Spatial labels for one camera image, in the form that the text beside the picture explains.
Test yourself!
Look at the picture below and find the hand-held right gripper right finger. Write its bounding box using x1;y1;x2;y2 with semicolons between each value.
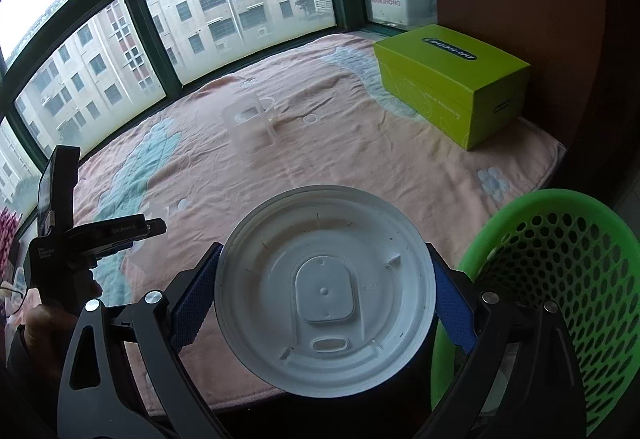
415;243;587;439

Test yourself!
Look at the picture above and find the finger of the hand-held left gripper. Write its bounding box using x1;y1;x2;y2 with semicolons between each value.
65;215;168;246
87;239;137;266

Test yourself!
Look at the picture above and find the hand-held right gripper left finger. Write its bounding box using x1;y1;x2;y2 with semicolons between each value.
57;241;224;439

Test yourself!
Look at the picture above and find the green plastic basket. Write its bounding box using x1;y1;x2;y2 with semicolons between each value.
430;189;640;437

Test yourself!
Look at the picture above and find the white round plastic lid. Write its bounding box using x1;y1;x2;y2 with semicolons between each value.
214;185;440;396

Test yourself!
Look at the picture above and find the person's left hand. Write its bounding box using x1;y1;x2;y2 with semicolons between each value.
22;266;103;357

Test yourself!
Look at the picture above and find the pink cloth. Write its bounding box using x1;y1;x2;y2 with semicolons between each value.
0;206;23;245

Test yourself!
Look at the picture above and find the small clear plastic cup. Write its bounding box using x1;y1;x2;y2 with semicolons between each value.
221;94;277;155

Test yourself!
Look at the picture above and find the pink printed blanket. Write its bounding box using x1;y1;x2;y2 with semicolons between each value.
7;32;566;412

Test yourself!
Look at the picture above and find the lime green cardboard box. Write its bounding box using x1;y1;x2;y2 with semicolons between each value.
372;24;531;151

